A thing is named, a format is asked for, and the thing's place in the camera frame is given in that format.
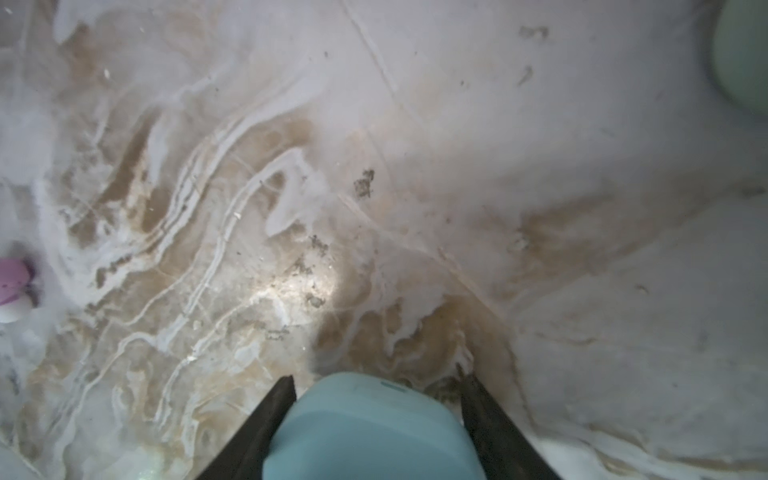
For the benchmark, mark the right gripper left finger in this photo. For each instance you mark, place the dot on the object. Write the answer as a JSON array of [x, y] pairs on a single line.
[[244, 454]]

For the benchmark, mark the mint green charging case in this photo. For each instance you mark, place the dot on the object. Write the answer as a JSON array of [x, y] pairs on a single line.
[[739, 53]]

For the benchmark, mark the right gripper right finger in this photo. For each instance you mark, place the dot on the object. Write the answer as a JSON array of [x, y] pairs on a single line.
[[502, 448]]

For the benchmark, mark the blue charging case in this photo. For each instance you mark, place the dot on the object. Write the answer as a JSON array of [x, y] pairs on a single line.
[[356, 426]]

